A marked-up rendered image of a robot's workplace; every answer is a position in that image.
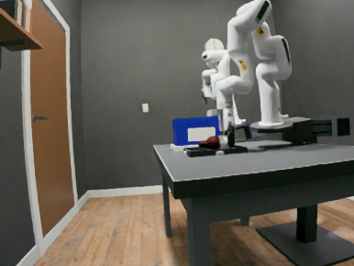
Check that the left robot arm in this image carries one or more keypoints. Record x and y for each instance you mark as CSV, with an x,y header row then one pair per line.
x,y
267,72

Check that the blue box with white label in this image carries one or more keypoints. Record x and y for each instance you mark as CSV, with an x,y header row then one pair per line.
x,y
190,131

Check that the dark brown bottle with white label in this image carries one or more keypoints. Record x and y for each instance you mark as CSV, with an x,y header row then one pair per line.
x,y
215,143

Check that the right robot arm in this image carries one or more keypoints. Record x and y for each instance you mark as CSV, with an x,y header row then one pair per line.
x,y
221,72

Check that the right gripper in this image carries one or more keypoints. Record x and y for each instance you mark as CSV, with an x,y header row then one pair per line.
x,y
206,93

